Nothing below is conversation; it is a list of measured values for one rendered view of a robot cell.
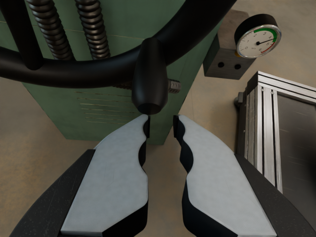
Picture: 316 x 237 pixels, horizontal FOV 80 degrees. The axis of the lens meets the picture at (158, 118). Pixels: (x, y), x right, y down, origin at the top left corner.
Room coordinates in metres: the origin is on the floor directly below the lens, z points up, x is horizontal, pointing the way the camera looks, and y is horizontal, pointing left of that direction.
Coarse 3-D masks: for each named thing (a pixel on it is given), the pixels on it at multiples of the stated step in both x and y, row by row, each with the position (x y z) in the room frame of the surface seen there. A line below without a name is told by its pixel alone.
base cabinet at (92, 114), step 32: (64, 0) 0.27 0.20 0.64; (128, 0) 0.29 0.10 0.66; (160, 0) 0.30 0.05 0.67; (0, 32) 0.23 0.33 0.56; (128, 32) 0.29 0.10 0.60; (192, 64) 0.32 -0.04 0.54; (32, 96) 0.22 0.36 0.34; (64, 96) 0.24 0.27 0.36; (96, 96) 0.27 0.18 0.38; (128, 96) 0.29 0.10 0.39; (64, 128) 0.23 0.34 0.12; (96, 128) 0.26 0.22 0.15; (160, 128) 0.32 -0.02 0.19
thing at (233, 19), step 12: (228, 12) 0.41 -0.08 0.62; (240, 12) 0.42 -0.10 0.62; (228, 24) 0.37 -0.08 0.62; (216, 36) 0.33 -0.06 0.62; (228, 36) 0.33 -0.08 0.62; (216, 48) 0.30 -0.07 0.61; (228, 48) 0.30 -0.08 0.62; (204, 60) 0.33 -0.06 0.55; (216, 60) 0.30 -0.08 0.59; (228, 60) 0.30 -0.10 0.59; (240, 60) 0.31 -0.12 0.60; (252, 60) 0.31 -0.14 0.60; (204, 72) 0.30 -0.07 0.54; (216, 72) 0.30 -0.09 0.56; (228, 72) 0.31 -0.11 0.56; (240, 72) 0.31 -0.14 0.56
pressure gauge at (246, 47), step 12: (240, 24) 0.29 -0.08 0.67; (252, 24) 0.28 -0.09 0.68; (264, 24) 0.28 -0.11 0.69; (276, 24) 0.29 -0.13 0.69; (240, 36) 0.27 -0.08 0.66; (252, 36) 0.27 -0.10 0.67; (264, 36) 0.28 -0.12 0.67; (276, 36) 0.28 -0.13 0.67; (240, 48) 0.27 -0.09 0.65; (252, 48) 0.28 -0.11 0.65; (264, 48) 0.28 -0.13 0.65
